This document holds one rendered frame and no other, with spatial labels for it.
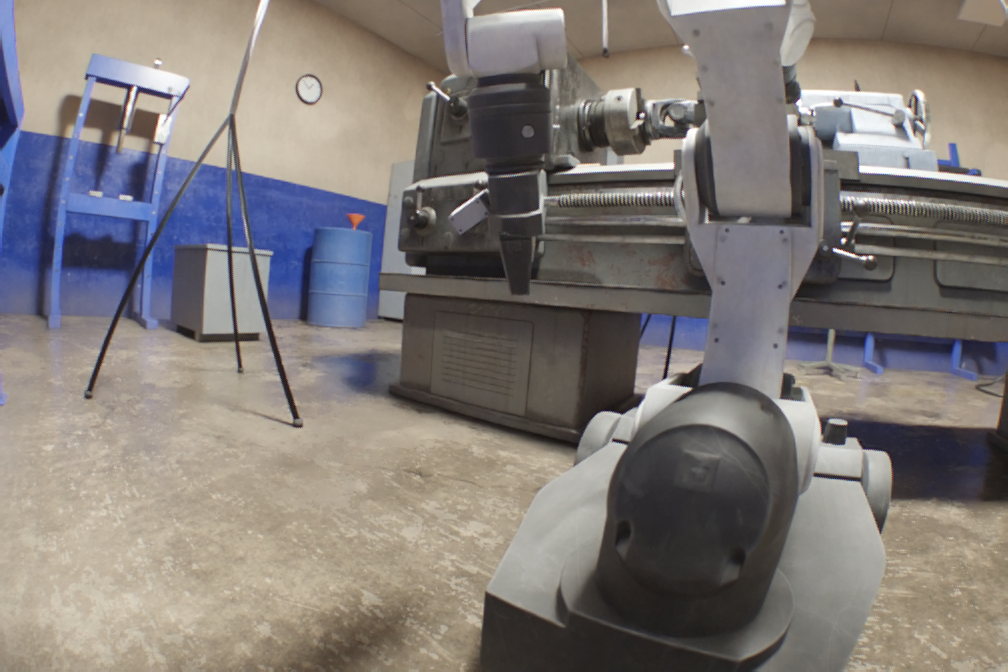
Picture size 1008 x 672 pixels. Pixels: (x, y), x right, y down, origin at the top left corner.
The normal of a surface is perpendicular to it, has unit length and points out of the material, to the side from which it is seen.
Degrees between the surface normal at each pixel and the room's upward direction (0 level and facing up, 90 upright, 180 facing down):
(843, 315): 90
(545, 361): 90
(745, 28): 133
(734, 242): 73
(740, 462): 62
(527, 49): 113
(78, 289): 90
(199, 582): 0
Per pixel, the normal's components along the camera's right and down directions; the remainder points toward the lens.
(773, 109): -0.47, 0.65
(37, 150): 0.84, 0.07
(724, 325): -0.53, -0.33
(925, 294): -0.55, -0.04
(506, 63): -0.10, 0.39
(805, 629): 0.07, -1.00
